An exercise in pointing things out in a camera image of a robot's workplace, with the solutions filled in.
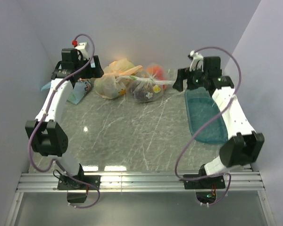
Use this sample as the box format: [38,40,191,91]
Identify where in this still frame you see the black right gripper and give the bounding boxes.
[172,65,208,93]

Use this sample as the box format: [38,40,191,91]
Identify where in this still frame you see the red fake pepper bunch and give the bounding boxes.
[146,65,165,80]

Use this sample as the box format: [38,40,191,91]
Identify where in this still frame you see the clear lemon-print plastic bag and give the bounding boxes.
[125,64,175,103]

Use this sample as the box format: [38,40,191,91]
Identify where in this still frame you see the dark red fake grapes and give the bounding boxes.
[129,85,153,103]

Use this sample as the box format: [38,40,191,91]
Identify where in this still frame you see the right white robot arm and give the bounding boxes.
[174,53,265,188]

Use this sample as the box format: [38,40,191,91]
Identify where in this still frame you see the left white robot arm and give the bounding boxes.
[25,43,104,189]

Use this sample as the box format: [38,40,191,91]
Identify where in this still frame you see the orange tied plastic bag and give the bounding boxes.
[94,58,143,99]

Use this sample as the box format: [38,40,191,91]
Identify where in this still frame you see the blue tied plastic bag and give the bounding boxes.
[50,80,92,106]

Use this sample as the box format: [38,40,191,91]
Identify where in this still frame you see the teal plastic tray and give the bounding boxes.
[184,88,228,145]

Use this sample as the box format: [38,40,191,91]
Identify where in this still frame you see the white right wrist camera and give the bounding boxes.
[188,50,203,72]

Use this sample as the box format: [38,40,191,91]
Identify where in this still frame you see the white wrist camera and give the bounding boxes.
[72,40,90,59]
[188,50,203,72]

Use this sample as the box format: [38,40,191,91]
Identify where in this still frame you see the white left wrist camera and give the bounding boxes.
[72,40,90,59]

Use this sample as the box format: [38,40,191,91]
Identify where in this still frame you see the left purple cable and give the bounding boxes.
[28,34,101,209]

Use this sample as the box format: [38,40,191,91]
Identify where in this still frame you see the purple cable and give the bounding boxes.
[28,34,101,209]
[174,46,242,206]

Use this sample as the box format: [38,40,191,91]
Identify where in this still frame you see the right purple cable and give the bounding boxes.
[174,46,242,206]

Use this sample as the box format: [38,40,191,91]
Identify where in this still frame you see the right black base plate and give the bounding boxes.
[180,174,225,190]

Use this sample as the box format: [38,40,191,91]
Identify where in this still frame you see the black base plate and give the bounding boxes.
[57,175,101,191]
[180,174,225,190]

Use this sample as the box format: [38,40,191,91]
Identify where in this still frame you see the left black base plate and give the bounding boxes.
[57,175,101,191]

